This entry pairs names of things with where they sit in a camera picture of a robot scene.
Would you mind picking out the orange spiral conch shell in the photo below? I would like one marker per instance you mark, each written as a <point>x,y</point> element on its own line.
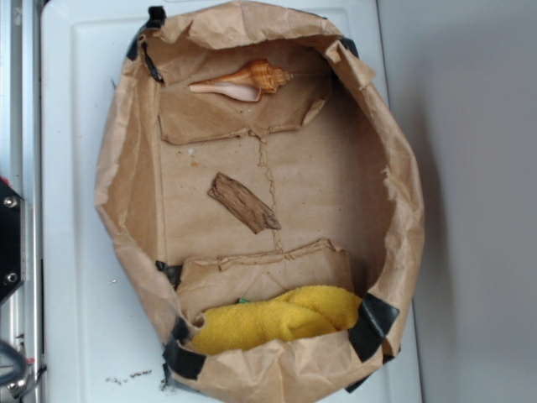
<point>248,84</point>

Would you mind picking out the black bracket with screws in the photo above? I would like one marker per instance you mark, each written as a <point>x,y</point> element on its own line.
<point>12,246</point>

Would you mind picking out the aluminium frame rail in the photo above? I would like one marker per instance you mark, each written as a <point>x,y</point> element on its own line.
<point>22,312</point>

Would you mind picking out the yellow terry cloth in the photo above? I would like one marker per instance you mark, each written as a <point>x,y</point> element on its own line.
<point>304,312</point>

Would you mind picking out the brown paper bag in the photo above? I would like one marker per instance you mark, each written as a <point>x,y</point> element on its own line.
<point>324,153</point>

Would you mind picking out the brown driftwood piece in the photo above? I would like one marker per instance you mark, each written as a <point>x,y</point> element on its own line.
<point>243,204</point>

